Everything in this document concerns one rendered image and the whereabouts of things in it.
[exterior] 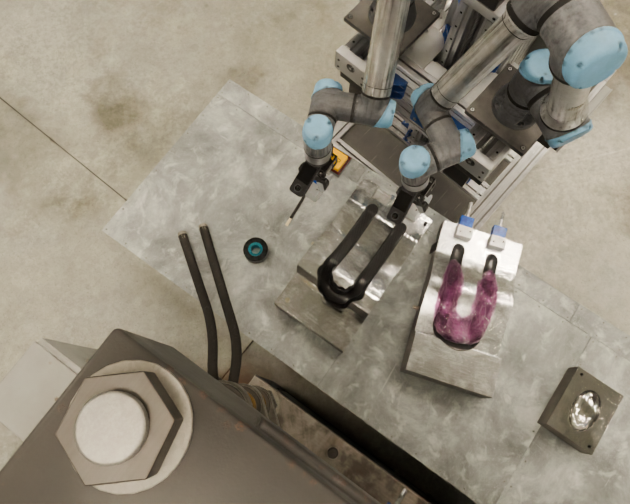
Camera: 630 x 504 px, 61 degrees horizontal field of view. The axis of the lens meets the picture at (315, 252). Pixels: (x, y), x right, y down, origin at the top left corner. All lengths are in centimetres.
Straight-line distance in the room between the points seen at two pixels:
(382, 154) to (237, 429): 215
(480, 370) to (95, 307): 180
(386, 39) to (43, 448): 111
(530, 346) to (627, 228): 133
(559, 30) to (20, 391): 123
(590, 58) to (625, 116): 212
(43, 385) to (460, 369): 109
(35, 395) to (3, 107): 234
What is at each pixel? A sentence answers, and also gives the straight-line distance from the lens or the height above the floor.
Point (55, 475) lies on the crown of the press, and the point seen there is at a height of 201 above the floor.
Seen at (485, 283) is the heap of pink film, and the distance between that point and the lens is 171.
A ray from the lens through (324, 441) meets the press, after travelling 173.
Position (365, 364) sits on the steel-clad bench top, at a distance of 172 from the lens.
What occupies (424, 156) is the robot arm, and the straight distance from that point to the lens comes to 136.
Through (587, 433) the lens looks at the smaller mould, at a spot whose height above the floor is 87.
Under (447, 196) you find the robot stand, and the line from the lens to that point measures 253.
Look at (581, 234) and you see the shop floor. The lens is 293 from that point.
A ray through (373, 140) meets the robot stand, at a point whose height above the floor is 21.
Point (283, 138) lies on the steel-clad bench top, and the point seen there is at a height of 80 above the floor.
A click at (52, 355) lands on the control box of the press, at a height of 147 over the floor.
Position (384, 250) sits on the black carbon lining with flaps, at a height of 88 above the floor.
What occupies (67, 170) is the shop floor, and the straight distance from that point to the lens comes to 301.
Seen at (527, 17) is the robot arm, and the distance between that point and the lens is 127.
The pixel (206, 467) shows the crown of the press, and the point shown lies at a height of 200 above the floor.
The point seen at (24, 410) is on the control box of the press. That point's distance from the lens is 117.
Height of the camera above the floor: 251
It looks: 75 degrees down
